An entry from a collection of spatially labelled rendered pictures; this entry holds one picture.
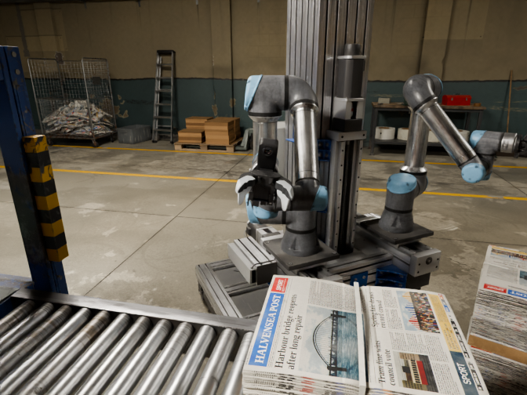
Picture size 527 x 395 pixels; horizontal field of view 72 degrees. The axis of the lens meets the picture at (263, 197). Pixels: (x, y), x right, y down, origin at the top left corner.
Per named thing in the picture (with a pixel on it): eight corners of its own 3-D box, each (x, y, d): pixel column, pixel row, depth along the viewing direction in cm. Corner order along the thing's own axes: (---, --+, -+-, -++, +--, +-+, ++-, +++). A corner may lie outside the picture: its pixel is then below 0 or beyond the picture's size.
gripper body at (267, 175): (277, 211, 87) (276, 194, 99) (282, 176, 84) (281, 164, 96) (245, 207, 87) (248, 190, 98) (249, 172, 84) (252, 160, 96)
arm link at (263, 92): (285, 230, 135) (288, 74, 117) (245, 230, 135) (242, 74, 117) (284, 217, 146) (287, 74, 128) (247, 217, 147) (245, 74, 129)
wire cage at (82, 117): (118, 141, 803) (107, 58, 747) (95, 149, 727) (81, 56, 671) (70, 139, 827) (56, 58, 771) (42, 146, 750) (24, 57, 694)
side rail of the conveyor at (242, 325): (452, 382, 99) (460, 346, 95) (459, 399, 94) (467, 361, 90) (30, 317, 125) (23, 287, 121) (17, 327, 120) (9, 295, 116)
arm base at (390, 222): (371, 222, 167) (373, 202, 164) (396, 218, 173) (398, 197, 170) (395, 236, 154) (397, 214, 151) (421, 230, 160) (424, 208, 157)
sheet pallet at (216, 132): (245, 144, 768) (244, 117, 750) (233, 153, 692) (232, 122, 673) (190, 142, 792) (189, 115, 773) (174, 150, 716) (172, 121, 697)
